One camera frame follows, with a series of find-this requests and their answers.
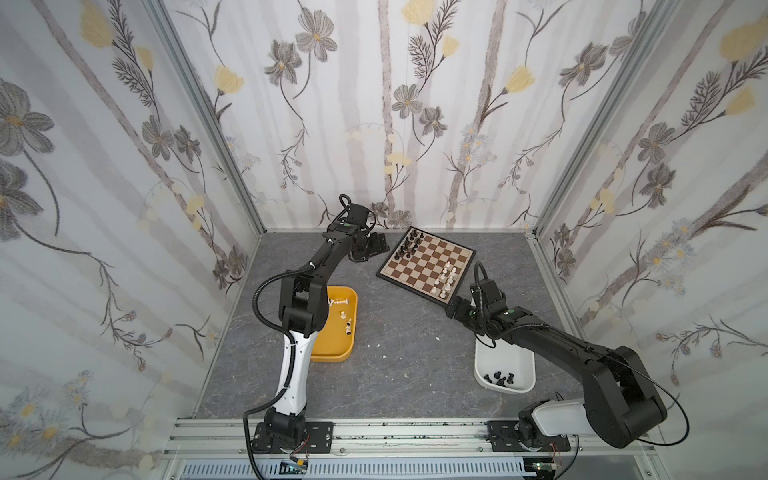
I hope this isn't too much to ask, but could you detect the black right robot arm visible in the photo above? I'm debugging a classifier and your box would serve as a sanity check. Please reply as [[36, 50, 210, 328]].
[[446, 262, 668, 449]]

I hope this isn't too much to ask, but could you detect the brown folding chess board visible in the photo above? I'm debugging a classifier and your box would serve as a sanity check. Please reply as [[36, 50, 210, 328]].
[[376, 227, 476, 307]]

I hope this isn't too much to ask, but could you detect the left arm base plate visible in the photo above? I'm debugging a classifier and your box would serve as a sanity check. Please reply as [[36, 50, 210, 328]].
[[250, 421, 335, 454]]

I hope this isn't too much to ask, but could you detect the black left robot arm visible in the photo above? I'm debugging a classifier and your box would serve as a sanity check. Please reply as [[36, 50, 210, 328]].
[[244, 194, 389, 450]]

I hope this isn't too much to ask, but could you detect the black left corrugated cable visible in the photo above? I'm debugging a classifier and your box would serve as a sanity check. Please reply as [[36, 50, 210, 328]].
[[242, 269, 301, 480]]

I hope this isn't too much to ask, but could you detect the white plastic tray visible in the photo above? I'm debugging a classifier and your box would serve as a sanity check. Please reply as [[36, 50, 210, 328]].
[[474, 336, 536, 394]]

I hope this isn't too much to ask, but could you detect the yellow plastic tray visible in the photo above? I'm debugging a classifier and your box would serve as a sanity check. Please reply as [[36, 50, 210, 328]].
[[311, 286, 358, 363]]

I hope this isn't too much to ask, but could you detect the aluminium mounting rail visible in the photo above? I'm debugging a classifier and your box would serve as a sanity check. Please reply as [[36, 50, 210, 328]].
[[161, 418, 658, 462]]

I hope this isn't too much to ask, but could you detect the black chess piece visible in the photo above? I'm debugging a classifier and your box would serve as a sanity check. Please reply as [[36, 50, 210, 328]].
[[483, 371, 514, 388]]

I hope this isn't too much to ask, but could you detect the white slotted cable duct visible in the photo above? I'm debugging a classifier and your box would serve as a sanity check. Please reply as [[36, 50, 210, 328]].
[[176, 457, 537, 479]]

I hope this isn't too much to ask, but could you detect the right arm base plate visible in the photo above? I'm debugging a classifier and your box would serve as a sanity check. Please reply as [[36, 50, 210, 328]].
[[486, 420, 572, 453]]

